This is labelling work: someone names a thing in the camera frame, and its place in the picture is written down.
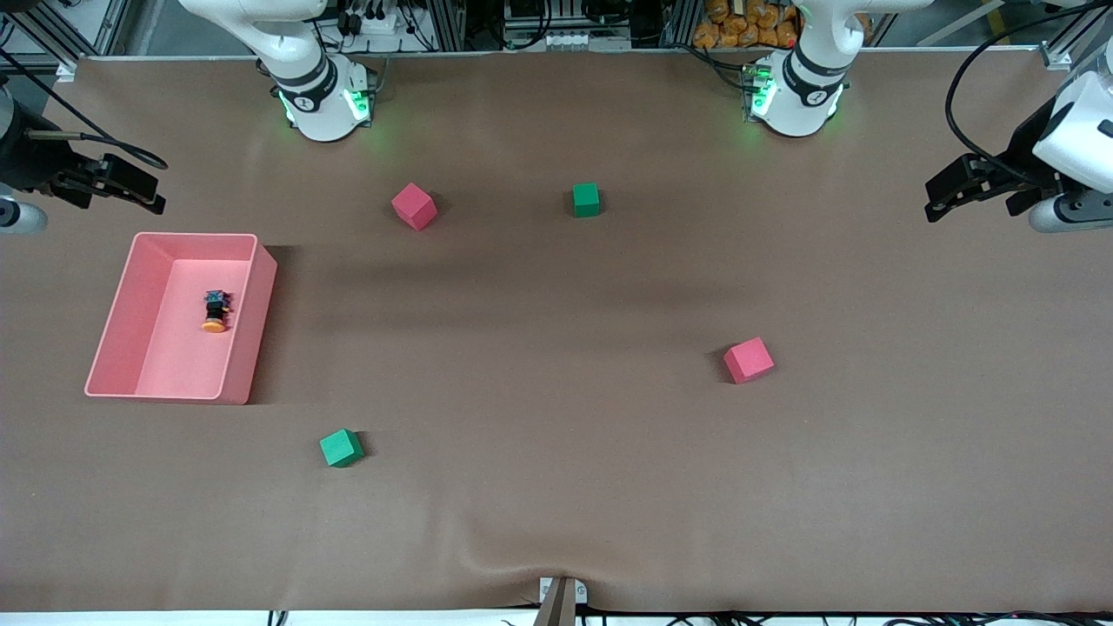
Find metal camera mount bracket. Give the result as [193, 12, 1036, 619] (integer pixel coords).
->
[532, 576, 589, 626]

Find white power strip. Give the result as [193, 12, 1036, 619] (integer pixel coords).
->
[343, 0, 411, 36]

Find aluminium frame post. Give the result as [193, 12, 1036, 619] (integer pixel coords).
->
[661, 0, 696, 49]
[417, 0, 466, 51]

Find pink plastic bin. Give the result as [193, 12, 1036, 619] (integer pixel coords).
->
[84, 232, 278, 406]

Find pink foam cube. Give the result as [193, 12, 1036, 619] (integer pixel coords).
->
[390, 183, 438, 232]
[723, 336, 776, 385]

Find orange snack bags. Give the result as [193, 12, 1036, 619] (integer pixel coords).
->
[693, 0, 801, 50]

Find brown table mat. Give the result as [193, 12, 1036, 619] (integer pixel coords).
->
[0, 50, 1113, 614]

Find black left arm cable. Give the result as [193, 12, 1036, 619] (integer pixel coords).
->
[945, 3, 1113, 188]

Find aluminium frame rail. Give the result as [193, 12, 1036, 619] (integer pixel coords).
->
[1039, 0, 1113, 70]
[87, 0, 133, 57]

